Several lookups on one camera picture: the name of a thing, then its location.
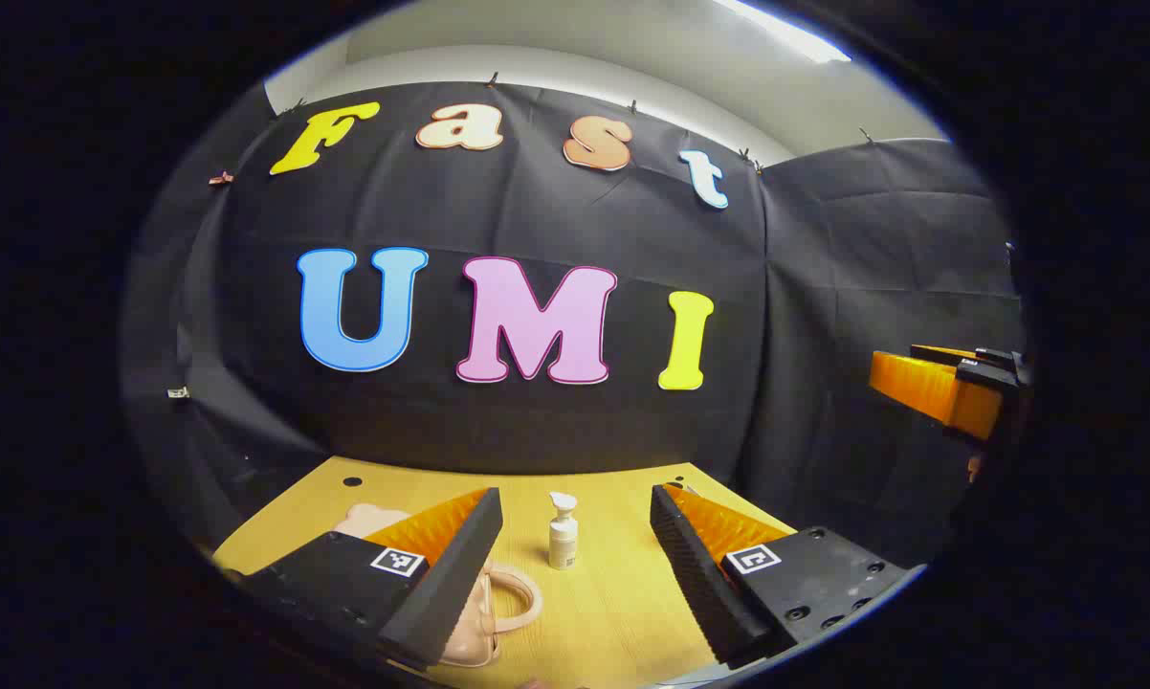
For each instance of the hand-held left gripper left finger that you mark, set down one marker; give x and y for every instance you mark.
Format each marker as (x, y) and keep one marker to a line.
(451, 574)

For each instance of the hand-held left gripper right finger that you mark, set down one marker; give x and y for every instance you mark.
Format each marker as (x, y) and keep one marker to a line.
(699, 584)

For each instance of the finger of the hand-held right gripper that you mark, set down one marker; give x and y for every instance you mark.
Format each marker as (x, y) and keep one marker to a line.
(929, 392)

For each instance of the pink suitcase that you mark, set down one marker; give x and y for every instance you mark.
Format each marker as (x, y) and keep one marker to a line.
(470, 632)

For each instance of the white pump bottle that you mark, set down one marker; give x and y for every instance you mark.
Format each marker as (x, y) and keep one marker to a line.
(563, 545)

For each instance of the small red clip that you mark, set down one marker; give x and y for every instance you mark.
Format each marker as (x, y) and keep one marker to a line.
(221, 178)

